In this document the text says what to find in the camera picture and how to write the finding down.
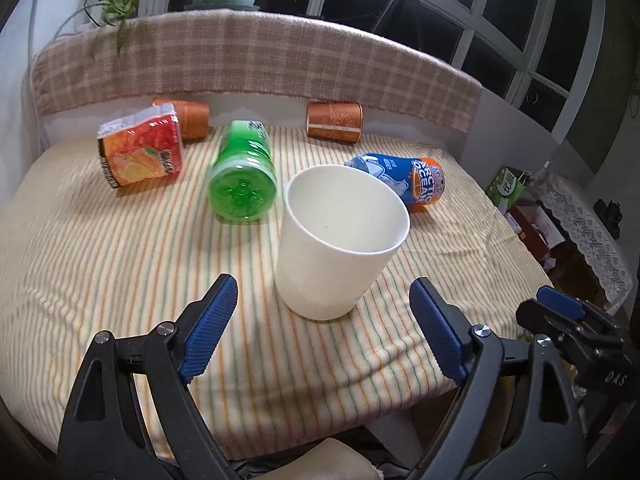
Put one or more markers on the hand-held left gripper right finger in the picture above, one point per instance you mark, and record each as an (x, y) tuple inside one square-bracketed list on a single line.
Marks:
[(440, 327)]

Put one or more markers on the lace covered side table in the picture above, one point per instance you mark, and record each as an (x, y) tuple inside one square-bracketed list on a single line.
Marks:
[(582, 215)]

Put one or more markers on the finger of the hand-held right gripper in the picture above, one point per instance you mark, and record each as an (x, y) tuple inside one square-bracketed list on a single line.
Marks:
[(560, 305)]

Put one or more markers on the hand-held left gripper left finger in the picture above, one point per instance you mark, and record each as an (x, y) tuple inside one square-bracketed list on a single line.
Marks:
[(210, 327)]

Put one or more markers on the green box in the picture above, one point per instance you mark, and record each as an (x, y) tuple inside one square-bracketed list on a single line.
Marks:
[(507, 187)]

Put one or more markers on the red box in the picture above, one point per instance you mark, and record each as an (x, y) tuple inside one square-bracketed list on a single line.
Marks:
[(530, 232)]

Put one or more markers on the green plastic bottle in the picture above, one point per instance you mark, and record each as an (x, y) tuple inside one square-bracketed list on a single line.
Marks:
[(243, 172)]

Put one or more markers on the white cup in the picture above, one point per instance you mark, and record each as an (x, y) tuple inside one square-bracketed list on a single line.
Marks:
[(340, 240)]

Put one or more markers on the copper can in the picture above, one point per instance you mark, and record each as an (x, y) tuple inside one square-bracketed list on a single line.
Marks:
[(334, 120), (187, 117)]

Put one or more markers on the orange juice carton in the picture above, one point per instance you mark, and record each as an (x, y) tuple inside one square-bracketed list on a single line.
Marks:
[(142, 150)]

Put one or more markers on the blue orange drink bottle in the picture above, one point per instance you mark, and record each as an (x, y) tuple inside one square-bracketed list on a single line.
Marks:
[(405, 177)]

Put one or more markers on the striped blanket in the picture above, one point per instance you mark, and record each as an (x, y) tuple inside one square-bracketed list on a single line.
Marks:
[(125, 260)]

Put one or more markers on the plaid blanket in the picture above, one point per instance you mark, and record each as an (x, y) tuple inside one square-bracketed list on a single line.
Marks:
[(250, 60)]

